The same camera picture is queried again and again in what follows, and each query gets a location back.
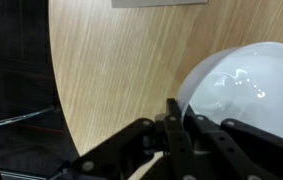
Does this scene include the white bowl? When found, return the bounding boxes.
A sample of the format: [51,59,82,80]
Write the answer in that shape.
[175,41,283,144]

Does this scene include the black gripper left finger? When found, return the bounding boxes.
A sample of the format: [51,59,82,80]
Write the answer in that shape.
[70,97,200,180]

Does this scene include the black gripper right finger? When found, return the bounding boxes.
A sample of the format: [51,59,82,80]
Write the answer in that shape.
[182,108,283,180]

